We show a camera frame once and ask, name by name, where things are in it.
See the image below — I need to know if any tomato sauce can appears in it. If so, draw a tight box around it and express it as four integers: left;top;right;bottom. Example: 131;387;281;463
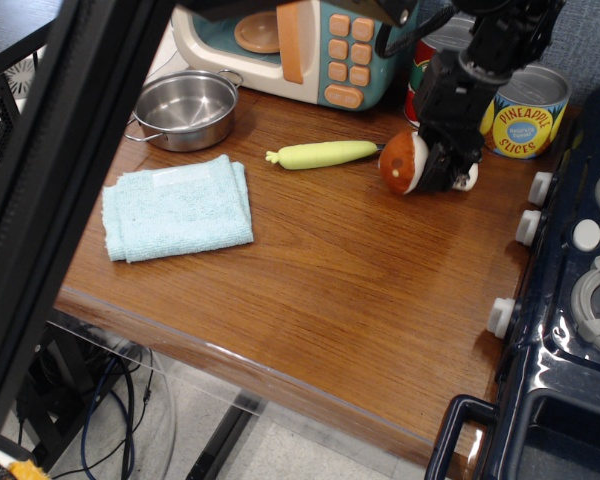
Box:
404;16;474;127

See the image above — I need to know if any blue cable under table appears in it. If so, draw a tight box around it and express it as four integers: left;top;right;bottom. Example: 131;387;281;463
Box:
79;357;136;480

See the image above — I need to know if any black cable under table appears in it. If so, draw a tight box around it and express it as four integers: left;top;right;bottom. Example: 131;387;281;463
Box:
49;349;156;480

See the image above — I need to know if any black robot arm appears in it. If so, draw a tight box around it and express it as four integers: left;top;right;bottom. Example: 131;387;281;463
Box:
0;1;553;455

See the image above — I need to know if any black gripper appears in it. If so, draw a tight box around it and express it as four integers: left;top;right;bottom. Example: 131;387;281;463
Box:
413;50;511;193

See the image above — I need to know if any spoon with green carrot handle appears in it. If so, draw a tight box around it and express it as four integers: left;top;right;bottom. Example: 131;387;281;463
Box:
265;140;385;170

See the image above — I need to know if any black side desk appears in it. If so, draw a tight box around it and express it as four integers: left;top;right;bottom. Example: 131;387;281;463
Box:
0;0;64;201

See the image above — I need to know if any yellow fuzzy object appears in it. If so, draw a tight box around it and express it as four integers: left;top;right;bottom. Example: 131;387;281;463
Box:
6;461;50;480

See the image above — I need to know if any light blue folded cloth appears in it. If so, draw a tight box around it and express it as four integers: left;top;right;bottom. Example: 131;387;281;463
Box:
102;155;254;263

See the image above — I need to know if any small steel pot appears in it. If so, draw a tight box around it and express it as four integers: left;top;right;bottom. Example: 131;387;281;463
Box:
124;70;243;153

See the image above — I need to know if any pineapple slices can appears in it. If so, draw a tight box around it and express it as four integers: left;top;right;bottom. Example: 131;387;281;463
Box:
480;64;571;159

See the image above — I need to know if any dark blue toy stove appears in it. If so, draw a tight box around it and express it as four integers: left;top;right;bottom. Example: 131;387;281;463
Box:
426;88;600;479

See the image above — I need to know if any teal toy microwave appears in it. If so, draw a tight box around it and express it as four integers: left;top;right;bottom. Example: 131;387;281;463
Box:
172;1;411;111

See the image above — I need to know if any plush brown mushroom toy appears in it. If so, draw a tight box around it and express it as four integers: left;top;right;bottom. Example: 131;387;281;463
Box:
377;131;481;196

